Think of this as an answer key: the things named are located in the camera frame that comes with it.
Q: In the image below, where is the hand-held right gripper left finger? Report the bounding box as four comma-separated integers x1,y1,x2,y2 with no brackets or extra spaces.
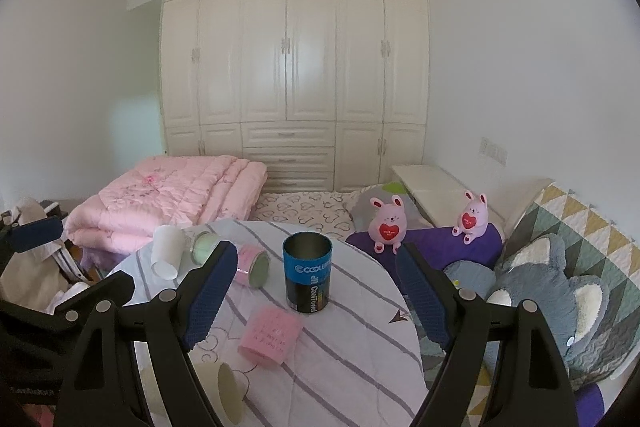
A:
54,239,239,427

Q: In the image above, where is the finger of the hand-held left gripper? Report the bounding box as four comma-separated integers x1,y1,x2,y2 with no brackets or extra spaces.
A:
47,271,137,324
0,214,65,258

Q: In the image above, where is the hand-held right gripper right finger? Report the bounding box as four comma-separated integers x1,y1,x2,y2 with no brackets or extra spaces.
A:
396,242,577,427

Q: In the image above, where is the green cup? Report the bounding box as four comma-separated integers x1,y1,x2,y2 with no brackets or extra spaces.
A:
189,231,226,266

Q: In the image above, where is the pink cup with metal inside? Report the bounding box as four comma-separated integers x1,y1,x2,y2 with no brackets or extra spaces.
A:
232,243,272,290

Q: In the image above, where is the white cup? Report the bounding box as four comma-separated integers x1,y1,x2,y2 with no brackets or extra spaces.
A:
150,225,187,279

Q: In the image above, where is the cream cup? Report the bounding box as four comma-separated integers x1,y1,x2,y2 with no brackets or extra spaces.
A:
216,362,249,414

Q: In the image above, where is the blue and black metal cup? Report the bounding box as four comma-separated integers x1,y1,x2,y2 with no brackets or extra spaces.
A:
282,232,333,315

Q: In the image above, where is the beige bag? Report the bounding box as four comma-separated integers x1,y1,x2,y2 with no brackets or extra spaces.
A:
0,197,67,308

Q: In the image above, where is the small grey plush toy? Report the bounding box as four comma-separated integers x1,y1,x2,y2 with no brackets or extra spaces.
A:
444,261,497,301

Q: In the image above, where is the purple cushion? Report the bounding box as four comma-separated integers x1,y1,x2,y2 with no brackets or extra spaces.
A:
345,222,505,281

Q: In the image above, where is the pink bunny plush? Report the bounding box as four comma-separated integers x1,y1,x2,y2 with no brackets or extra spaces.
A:
369,194,407,254
452,190,490,246

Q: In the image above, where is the pink folded quilt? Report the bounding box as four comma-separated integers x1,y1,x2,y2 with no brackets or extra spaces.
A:
65,154,269,259

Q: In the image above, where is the white board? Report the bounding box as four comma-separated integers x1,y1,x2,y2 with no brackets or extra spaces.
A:
391,164,554,231

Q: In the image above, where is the grey pillow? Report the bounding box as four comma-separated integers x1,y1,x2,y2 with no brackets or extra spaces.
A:
345,182,422,233

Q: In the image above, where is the large grey plush toy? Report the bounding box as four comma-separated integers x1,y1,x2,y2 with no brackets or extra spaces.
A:
492,234,617,391

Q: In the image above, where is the heart print bed sheet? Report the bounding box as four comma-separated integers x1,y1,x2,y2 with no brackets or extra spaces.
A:
250,191,359,236

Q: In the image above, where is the triangle pattern quilt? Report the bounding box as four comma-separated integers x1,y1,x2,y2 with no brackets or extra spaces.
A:
420,184,640,408

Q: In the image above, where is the cream wardrobe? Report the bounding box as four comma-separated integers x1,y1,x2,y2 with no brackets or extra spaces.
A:
160,0,432,194

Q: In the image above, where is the wall switch panel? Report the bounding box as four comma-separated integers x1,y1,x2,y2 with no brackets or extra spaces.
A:
480,137,507,164

